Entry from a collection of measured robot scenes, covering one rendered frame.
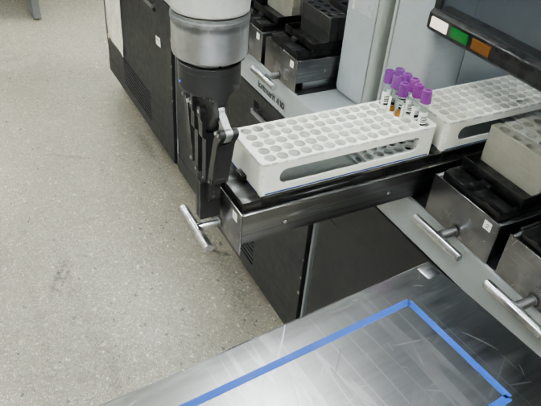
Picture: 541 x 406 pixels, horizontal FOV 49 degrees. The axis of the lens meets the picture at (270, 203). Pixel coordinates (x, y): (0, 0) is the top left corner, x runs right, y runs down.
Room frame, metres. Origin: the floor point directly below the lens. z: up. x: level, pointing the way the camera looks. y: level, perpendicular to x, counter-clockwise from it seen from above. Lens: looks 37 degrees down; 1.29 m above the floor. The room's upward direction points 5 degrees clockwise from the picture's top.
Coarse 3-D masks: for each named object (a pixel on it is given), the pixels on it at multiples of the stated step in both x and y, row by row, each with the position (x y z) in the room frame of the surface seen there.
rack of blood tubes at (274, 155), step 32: (256, 128) 0.75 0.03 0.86; (288, 128) 0.75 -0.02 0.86; (320, 128) 0.76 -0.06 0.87; (352, 128) 0.77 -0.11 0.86; (384, 128) 0.77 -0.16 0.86; (416, 128) 0.79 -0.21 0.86; (256, 160) 0.66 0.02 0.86; (288, 160) 0.67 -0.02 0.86; (320, 160) 0.76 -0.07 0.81; (352, 160) 0.77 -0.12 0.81; (384, 160) 0.75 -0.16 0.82
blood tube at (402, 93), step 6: (402, 84) 0.81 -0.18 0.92; (408, 84) 0.81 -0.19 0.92; (402, 90) 0.81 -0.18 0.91; (408, 90) 0.81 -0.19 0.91; (402, 96) 0.81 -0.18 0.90; (396, 102) 0.82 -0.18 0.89; (402, 102) 0.81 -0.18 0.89; (396, 108) 0.81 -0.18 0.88; (402, 108) 0.81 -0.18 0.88; (396, 114) 0.81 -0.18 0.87; (402, 114) 0.81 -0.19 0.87; (390, 144) 0.81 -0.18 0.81
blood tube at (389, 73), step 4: (388, 68) 0.86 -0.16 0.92; (388, 72) 0.85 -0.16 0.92; (392, 72) 0.85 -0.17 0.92; (384, 76) 0.86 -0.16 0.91; (388, 76) 0.85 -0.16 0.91; (392, 76) 0.85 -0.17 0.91; (384, 80) 0.85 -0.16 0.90; (388, 80) 0.85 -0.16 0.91; (384, 84) 0.85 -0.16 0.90; (388, 84) 0.85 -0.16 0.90; (384, 88) 0.85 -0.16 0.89; (388, 88) 0.85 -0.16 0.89; (384, 92) 0.85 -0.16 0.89; (388, 92) 0.85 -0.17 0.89; (384, 96) 0.85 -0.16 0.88; (388, 96) 0.85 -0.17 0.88; (384, 100) 0.85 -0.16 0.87; (388, 100) 0.85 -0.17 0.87; (380, 104) 0.85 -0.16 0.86; (384, 104) 0.85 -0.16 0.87
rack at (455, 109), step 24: (432, 96) 0.90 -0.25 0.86; (456, 96) 0.91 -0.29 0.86; (480, 96) 0.91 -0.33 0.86; (504, 96) 0.92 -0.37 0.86; (528, 96) 0.93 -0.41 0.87; (432, 120) 0.83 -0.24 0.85; (456, 120) 0.82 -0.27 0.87; (480, 120) 0.84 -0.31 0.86; (504, 120) 0.93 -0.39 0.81; (456, 144) 0.82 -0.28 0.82
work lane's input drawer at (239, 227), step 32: (416, 160) 0.77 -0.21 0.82; (448, 160) 0.80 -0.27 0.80; (224, 192) 0.66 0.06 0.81; (288, 192) 0.66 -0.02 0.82; (320, 192) 0.69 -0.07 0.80; (352, 192) 0.70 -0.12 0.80; (384, 192) 0.73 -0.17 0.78; (416, 192) 0.77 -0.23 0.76; (192, 224) 0.65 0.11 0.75; (224, 224) 0.66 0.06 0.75; (256, 224) 0.62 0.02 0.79; (288, 224) 0.65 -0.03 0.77
